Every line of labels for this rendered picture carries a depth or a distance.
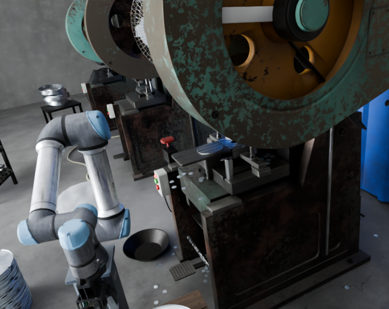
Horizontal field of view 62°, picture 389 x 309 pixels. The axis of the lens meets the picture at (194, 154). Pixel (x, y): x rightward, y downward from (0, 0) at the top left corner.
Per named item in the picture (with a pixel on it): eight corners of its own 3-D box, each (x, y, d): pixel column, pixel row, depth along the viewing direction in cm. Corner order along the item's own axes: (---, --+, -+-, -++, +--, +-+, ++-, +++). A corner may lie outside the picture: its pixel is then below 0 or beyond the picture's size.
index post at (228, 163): (229, 179, 137) (226, 159, 133) (225, 177, 140) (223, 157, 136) (234, 178, 138) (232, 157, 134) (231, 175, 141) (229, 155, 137)
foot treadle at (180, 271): (176, 288, 164) (175, 280, 162) (170, 275, 173) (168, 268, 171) (272, 245, 183) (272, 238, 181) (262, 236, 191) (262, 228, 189)
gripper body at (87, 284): (80, 317, 92) (68, 286, 87) (88, 293, 100) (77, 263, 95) (107, 313, 92) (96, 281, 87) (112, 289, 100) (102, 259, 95)
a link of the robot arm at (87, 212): (59, 205, 100) (50, 226, 90) (96, 198, 101) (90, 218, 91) (67, 226, 103) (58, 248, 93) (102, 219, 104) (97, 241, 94)
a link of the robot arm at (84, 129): (100, 233, 142) (66, 111, 124) (134, 227, 143) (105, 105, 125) (96, 249, 130) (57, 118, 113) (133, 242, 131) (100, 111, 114)
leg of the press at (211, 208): (223, 336, 149) (197, 162, 112) (212, 317, 158) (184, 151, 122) (370, 260, 178) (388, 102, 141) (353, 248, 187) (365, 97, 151)
